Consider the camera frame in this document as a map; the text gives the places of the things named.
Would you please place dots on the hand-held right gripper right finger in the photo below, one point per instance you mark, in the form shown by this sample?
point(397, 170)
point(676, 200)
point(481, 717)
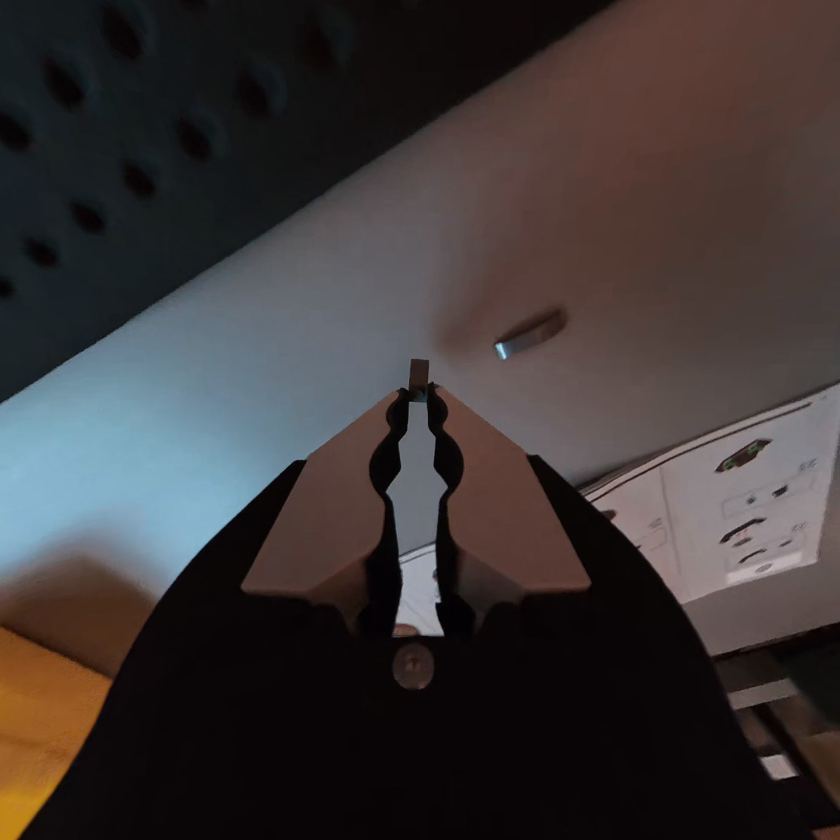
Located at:
point(518, 525)

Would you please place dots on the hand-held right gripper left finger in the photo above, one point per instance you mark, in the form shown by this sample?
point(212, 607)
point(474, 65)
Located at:
point(315, 525)

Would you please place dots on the small dark toy brick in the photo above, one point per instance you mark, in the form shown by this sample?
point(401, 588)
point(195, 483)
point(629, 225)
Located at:
point(418, 375)

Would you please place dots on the curved dark toy brick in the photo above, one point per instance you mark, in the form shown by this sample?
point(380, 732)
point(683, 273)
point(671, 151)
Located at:
point(531, 334)

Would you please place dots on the grey desk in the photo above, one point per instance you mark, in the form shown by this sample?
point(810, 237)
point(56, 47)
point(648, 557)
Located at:
point(328, 361)

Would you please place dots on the open building instruction booklet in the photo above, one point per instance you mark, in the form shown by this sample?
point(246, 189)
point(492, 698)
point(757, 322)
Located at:
point(722, 512)

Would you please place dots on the black perforated armrest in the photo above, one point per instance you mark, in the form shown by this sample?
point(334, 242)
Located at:
point(197, 131)

